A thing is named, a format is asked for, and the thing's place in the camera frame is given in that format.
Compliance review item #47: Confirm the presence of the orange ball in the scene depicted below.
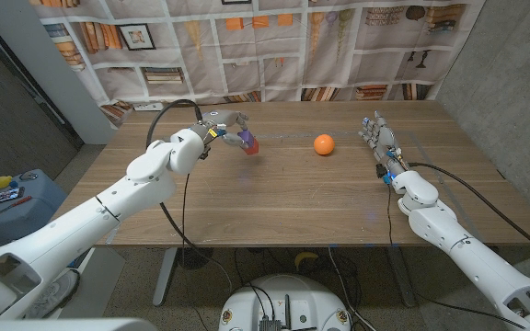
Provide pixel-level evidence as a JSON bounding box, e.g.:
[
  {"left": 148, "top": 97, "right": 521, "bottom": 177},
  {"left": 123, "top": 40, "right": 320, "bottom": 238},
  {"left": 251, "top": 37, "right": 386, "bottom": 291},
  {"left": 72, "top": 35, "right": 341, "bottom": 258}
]
[{"left": 313, "top": 133, "right": 336, "bottom": 156}]

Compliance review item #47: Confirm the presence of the printed bookshelf backdrop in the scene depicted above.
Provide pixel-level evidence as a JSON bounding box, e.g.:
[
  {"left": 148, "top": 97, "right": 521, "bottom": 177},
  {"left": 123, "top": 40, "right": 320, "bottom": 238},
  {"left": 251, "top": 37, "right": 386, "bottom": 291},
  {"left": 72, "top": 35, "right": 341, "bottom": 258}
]
[{"left": 29, "top": 0, "right": 487, "bottom": 128}]

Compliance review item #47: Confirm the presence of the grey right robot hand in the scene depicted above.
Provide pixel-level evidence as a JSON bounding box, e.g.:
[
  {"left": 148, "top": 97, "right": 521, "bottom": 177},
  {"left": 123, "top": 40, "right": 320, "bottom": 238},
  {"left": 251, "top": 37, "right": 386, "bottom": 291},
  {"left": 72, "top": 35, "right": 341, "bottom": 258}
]
[{"left": 358, "top": 110, "right": 409, "bottom": 186}]

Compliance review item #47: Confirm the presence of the black round fan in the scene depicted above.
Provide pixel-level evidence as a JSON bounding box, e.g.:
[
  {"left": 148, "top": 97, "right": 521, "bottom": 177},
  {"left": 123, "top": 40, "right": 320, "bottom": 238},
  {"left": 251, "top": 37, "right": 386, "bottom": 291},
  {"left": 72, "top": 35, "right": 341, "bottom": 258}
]
[{"left": 176, "top": 246, "right": 214, "bottom": 271}]

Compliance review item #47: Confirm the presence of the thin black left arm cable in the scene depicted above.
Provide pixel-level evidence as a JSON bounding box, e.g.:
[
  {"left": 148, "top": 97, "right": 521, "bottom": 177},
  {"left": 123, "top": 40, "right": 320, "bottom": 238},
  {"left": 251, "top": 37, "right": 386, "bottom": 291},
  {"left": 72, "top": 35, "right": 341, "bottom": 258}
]
[{"left": 180, "top": 173, "right": 211, "bottom": 331}]

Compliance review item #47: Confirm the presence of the grey table leg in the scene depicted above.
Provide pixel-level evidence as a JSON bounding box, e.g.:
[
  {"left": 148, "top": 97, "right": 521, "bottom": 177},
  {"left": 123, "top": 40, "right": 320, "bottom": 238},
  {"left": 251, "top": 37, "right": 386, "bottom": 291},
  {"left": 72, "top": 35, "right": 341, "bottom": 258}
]
[{"left": 386, "top": 245, "right": 418, "bottom": 308}]

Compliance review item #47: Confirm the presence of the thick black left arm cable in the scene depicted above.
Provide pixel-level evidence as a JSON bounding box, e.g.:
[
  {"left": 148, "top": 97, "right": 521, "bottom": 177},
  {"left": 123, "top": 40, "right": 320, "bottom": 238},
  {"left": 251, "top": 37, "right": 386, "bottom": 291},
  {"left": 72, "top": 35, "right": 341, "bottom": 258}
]
[{"left": 146, "top": 98, "right": 235, "bottom": 295}]

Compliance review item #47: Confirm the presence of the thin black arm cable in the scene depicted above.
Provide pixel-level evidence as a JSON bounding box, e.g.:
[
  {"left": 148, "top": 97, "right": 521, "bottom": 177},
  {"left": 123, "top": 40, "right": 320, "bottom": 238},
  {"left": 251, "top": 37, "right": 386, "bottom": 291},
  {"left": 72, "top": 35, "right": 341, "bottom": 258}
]
[
  {"left": 180, "top": 173, "right": 211, "bottom": 331},
  {"left": 386, "top": 182, "right": 526, "bottom": 330}
]

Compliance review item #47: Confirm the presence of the white robot torso edge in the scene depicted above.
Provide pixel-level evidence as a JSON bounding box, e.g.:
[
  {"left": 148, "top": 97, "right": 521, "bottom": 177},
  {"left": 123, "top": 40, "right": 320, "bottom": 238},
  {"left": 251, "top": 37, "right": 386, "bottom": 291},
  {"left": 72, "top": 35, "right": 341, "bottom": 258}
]
[{"left": 0, "top": 316, "right": 158, "bottom": 331}]

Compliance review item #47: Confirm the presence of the white table leg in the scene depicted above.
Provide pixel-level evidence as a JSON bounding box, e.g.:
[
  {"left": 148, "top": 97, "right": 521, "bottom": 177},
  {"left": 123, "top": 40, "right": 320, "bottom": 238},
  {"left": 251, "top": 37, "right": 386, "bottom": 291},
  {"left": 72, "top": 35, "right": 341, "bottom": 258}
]
[{"left": 152, "top": 246, "right": 179, "bottom": 308}]

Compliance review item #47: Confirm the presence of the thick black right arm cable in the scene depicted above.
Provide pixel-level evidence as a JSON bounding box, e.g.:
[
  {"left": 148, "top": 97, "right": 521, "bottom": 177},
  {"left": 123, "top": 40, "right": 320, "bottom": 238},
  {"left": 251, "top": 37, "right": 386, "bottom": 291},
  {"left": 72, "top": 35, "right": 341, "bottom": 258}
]
[{"left": 408, "top": 161, "right": 530, "bottom": 266}]

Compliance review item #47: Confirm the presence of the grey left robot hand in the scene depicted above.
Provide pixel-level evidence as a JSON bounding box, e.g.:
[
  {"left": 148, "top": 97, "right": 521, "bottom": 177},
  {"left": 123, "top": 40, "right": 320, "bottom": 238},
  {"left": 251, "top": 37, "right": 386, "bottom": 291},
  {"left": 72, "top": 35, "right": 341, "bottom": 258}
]
[{"left": 190, "top": 109, "right": 256, "bottom": 151}]

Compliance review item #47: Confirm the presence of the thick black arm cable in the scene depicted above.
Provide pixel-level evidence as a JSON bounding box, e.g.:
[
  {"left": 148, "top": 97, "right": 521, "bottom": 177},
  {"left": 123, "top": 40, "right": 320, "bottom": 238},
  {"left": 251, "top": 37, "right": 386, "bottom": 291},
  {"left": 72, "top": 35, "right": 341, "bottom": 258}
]
[
  {"left": 408, "top": 161, "right": 530, "bottom": 266},
  {"left": 146, "top": 98, "right": 235, "bottom": 295}
]

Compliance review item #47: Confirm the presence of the grey sneaker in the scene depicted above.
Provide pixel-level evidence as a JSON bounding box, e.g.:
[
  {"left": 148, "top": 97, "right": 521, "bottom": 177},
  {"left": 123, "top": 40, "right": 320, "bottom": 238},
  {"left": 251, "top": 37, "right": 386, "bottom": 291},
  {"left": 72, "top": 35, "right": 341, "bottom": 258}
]
[{"left": 25, "top": 269, "right": 81, "bottom": 319}]

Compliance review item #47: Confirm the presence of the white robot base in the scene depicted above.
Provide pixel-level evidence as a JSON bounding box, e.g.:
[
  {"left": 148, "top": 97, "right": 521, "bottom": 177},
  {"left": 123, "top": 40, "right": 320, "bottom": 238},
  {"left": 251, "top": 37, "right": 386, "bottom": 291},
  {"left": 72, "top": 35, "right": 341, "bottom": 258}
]
[{"left": 217, "top": 274, "right": 352, "bottom": 331}]

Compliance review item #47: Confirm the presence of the yellow banana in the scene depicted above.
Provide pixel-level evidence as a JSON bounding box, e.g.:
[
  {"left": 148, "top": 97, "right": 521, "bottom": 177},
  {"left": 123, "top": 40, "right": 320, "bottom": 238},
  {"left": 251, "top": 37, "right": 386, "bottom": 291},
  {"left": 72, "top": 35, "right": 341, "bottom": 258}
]
[{"left": 294, "top": 250, "right": 320, "bottom": 271}]

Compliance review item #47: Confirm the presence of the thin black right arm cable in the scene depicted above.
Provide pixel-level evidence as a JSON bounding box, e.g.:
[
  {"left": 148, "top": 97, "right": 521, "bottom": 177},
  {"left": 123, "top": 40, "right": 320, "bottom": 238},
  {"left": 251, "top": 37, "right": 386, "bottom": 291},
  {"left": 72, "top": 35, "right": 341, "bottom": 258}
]
[{"left": 386, "top": 182, "right": 526, "bottom": 330}]

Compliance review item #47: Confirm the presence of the white power strip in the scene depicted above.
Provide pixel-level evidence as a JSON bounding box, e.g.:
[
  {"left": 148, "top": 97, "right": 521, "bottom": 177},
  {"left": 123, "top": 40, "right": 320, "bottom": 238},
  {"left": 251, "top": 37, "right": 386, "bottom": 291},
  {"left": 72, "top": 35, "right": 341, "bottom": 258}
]
[{"left": 132, "top": 101, "right": 169, "bottom": 112}]

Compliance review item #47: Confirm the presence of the red screwdriver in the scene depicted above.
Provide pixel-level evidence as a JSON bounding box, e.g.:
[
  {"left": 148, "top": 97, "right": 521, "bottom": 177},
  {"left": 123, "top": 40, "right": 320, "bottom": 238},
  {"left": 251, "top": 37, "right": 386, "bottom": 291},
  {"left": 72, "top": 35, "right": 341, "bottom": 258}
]
[{"left": 0, "top": 195, "right": 33, "bottom": 223}]

